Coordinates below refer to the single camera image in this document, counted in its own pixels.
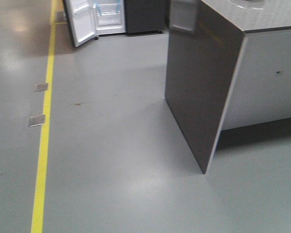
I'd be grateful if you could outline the dark grey fridge body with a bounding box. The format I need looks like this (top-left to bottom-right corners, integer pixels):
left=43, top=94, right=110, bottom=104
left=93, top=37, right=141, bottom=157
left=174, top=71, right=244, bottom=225
left=93, top=0, right=166, bottom=35

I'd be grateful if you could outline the kitchen counter cabinet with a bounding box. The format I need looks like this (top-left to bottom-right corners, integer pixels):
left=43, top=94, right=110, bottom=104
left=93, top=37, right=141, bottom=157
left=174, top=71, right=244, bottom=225
left=164, top=0, right=291, bottom=173

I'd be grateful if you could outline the silver floor socket near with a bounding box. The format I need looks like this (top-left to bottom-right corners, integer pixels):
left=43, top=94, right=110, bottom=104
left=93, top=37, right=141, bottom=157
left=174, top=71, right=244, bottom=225
left=28, top=114, right=46, bottom=127

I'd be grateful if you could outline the silver floor socket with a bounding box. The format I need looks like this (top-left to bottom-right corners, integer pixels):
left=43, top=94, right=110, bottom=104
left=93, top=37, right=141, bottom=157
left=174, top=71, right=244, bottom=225
left=28, top=114, right=46, bottom=127
left=34, top=83, right=49, bottom=92

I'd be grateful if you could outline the silver floor socket far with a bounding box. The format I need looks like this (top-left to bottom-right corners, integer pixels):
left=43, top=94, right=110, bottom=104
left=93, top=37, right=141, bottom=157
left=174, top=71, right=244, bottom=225
left=34, top=83, right=49, bottom=92

